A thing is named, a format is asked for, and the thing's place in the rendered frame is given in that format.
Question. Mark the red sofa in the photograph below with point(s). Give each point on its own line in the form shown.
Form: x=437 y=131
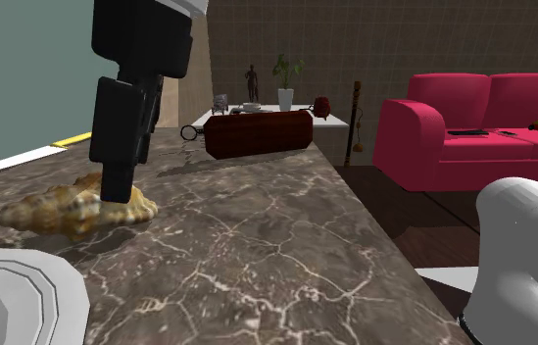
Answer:
x=412 y=138

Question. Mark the tan spiral seashell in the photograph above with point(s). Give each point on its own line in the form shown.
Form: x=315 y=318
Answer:
x=53 y=212

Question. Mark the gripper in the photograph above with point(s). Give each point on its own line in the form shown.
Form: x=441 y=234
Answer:
x=144 y=36

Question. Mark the white side table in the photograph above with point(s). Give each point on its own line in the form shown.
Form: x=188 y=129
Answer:
x=335 y=122

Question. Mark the dark wooden pole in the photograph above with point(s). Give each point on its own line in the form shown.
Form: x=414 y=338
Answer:
x=353 y=124

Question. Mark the white plate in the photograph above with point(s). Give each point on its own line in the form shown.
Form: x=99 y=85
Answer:
x=15 y=301

